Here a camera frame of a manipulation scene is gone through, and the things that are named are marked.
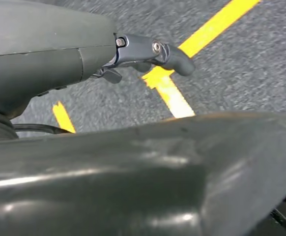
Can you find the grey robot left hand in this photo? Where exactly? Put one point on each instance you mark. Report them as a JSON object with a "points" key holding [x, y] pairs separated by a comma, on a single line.
{"points": [[47, 39]]}

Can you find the yellow floor tape strip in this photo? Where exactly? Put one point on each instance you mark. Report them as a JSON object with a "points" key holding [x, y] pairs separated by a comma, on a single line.
{"points": [[63, 117]]}

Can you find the yellow floor tape outline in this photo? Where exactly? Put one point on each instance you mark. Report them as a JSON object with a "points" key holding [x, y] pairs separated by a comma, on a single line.
{"points": [[217, 26]]}

